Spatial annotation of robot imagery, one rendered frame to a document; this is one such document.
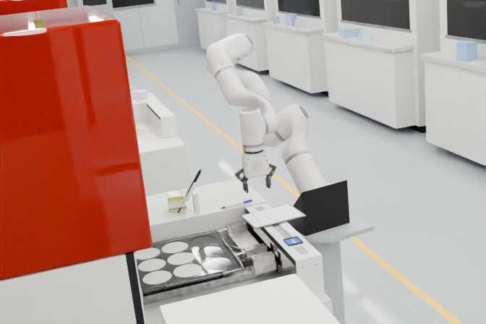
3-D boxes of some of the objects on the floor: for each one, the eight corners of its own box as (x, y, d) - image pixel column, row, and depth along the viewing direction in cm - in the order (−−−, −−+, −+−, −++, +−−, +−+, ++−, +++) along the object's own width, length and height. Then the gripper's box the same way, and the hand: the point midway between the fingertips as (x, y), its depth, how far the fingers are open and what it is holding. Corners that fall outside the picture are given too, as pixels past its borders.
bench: (221, 61, 1293) (210, -48, 1239) (199, 50, 1460) (188, -45, 1406) (274, 53, 1321) (265, -54, 1267) (246, 44, 1488) (237, -50, 1434)
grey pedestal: (367, 343, 341) (359, 189, 319) (427, 389, 302) (421, 218, 280) (279, 378, 320) (263, 217, 298) (331, 432, 281) (317, 251, 260)
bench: (258, 77, 1089) (246, -52, 1035) (227, 64, 1256) (215, -49, 1202) (320, 67, 1117) (311, -59, 1063) (281, 55, 1284) (273, -54, 1230)
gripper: (270, 141, 268) (274, 183, 273) (228, 149, 263) (233, 191, 268) (278, 146, 261) (281, 188, 266) (234, 154, 256) (239, 197, 261)
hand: (257, 187), depth 266 cm, fingers open, 8 cm apart
